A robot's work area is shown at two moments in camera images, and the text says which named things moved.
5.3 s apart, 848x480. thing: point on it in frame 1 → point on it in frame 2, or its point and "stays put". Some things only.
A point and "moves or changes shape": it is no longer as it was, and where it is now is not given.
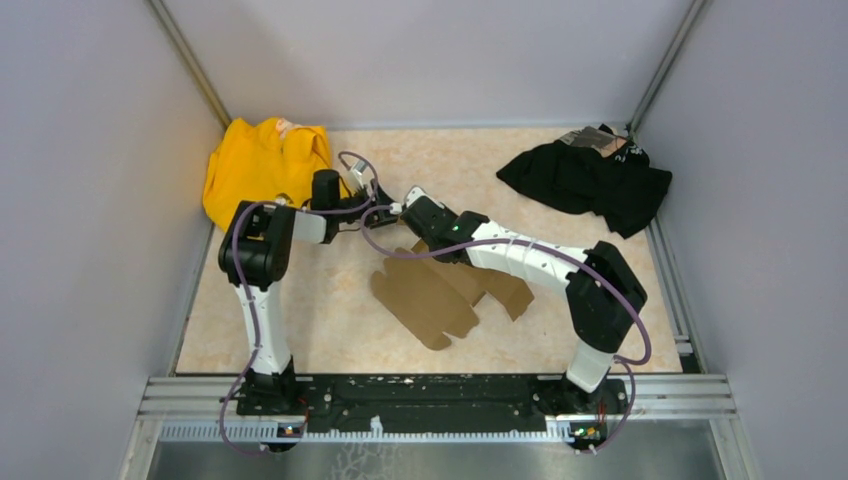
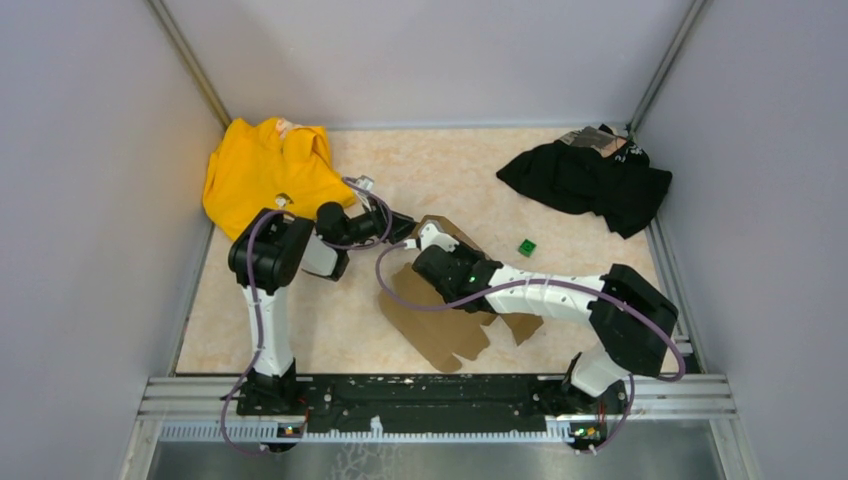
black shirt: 595,170 stays put
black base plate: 428,404 stays put
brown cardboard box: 433,298 moves or changes shape
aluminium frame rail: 206,408 stays put
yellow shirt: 259,163 stays put
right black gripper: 455,217 → 466,251
